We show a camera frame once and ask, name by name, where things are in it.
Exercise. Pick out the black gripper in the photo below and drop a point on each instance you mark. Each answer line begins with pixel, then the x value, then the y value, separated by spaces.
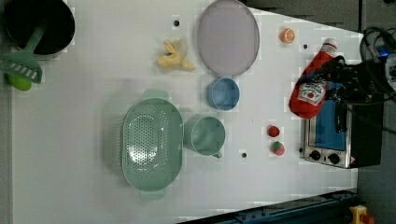
pixel 362 83

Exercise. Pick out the red ketchup bottle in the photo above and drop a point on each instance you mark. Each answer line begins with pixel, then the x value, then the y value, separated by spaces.
pixel 308 96

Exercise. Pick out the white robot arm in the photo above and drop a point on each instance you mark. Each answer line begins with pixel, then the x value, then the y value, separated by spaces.
pixel 390 76

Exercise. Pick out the green oval strainer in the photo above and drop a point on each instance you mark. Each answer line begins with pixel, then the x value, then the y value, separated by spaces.
pixel 151 144

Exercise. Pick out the black toaster oven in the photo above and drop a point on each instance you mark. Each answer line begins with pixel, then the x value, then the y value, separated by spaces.
pixel 345 136

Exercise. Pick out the toy orange half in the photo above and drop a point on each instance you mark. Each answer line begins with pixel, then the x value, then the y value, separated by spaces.
pixel 287 36

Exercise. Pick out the small toy strawberry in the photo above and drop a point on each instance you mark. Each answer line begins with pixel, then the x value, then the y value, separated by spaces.
pixel 273 131

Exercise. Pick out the large toy strawberry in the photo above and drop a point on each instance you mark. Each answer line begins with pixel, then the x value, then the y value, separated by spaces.
pixel 277 148

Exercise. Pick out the yellow emergency stop button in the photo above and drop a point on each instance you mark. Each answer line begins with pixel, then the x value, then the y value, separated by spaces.
pixel 360 215

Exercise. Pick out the blue bowl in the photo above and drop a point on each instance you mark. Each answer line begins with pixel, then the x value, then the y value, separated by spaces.
pixel 223 94

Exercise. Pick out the purple oval plate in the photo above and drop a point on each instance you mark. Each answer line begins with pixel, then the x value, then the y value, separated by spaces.
pixel 228 38

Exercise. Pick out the green metal cup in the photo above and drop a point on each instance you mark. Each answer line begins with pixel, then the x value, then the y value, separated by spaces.
pixel 205 136

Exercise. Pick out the peeled toy banana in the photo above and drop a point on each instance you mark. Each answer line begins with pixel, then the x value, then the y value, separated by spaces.
pixel 175 55

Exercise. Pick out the green slotted spatula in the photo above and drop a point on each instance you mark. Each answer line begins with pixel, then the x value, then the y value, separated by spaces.
pixel 24 63

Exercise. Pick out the lime green toy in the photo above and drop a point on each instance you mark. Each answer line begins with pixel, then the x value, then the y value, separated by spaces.
pixel 19 83

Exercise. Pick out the black cylindrical pot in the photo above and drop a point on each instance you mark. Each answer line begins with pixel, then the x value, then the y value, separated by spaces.
pixel 23 17

